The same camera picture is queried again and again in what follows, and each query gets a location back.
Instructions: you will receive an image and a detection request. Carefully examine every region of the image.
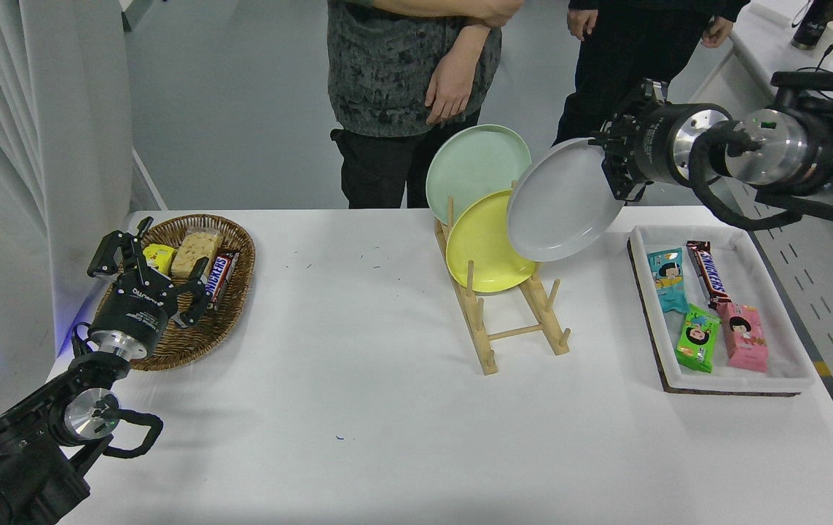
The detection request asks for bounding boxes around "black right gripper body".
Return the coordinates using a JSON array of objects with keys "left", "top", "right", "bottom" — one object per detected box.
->
[{"left": 624, "top": 102, "right": 683, "bottom": 184}]

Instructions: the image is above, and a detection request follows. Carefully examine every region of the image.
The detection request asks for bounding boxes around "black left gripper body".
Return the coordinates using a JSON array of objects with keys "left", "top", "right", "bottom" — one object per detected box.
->
[{"left": 94, "top": 273, "right": 179, "bottom": 345}]

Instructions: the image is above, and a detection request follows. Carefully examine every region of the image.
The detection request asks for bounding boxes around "grey plate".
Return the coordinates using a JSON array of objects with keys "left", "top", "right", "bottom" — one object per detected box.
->
[{"left": 506, "top": 137, "right": 626, "bottom": 263}]

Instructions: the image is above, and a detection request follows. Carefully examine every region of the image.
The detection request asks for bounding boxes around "pale green plate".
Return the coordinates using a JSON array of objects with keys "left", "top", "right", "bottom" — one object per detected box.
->
[{"left": 426, "top": 124, "right": 533, "bottom": 227}]

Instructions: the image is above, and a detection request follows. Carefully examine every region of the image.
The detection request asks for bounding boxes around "yellow plate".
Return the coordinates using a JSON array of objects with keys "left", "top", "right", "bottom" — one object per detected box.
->
[{"left": 445, "top": 190, "right": 538, "bottom": 294}]

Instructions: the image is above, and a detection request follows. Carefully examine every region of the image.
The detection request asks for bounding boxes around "wooden plate rack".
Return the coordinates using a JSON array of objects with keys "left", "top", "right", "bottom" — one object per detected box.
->
[{"left": 434, "top": 180, "right": 572, "bottom": 376}]

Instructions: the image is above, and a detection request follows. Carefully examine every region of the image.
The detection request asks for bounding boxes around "person's right hand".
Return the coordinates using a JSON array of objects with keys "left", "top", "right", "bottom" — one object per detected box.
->
[{"left": 566, "top": 9, "right": 599, "bottom": 42}]

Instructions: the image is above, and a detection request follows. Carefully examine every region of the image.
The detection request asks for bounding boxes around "person's left hand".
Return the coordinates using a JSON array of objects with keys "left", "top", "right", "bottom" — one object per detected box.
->
[
  {"left": 424, "top": 62, "right": 475, "bottom": 126},
  {"left": 700, "top": 16, "right": 735, "bottom": 49}
]

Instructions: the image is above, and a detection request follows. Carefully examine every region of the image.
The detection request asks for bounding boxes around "Snickers bar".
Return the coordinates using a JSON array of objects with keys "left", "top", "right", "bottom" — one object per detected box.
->
[
  {"left": 686, "top": 241, "right": 732, "bottom": 307},
  {"left": 201, "top": 249, "right": 240, "bottom": 311}
]

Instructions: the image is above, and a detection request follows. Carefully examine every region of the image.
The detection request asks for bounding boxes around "brown wicker basket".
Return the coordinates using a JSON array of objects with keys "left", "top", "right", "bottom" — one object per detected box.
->
[{"left": 93, "top": 214, "right": 257, "bottom": 373}]

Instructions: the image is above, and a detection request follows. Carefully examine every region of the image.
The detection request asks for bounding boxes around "clear peanut brittle packet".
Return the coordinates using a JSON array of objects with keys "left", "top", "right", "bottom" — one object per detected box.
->
[{"left": 170, "top": 227, "right": 224, "bottom": 281}]

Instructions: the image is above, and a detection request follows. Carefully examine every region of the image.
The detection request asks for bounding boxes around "person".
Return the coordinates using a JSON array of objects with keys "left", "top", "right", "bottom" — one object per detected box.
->
[
  {"left": 553, "top": 0, "right": 752, "bottom": 147},
  {"left": 326, "top": 0, "right": 526, "bottom": 210}
]

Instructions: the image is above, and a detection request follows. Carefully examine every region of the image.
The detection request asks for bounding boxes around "yellow snack packet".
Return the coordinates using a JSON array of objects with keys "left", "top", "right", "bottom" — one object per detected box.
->
[{"left": 141, "top": 244, "right": 178, "bottom": 278}]

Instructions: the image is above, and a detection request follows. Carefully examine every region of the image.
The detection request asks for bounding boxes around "blue snack bar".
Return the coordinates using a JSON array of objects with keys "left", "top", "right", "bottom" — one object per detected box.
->
[{"left": 646, "top": 247, "right": 689, "bottom": 314}]

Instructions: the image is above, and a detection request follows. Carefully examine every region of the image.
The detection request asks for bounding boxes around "white flat box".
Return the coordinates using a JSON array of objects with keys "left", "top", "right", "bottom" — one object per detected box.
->
[{"left": 746, "top": 2, "right": 796, "bottom": 28}]

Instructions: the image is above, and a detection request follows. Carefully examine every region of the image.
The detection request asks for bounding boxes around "green snack bar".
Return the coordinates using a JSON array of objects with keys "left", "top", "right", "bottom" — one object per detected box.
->
[{"left": 675, "top": 303, "right": 721, "bottom": 374}]

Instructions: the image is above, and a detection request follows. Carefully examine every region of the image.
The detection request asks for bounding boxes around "black bottle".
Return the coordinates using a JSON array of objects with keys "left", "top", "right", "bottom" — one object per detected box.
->
[{"left": 790, "top": 0, "right": 833, "bottom": 52}]

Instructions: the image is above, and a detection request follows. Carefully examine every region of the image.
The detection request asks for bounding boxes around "pink snack bar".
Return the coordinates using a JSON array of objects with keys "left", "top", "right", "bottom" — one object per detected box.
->
[{"left": 716, "top": 301, "right": 769, "bottom": 373}]

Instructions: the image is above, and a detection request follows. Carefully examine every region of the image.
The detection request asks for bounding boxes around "white desk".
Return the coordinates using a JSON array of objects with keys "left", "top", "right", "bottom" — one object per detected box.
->
[{"left": 638, "top": 0, "right": 833, "bottom": 467}]

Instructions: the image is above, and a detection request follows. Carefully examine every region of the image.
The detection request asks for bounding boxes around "white tray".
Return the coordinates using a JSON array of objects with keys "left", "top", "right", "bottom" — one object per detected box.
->
[{"left": 627, "top": 225, "right": 818, "bottom": 397}]

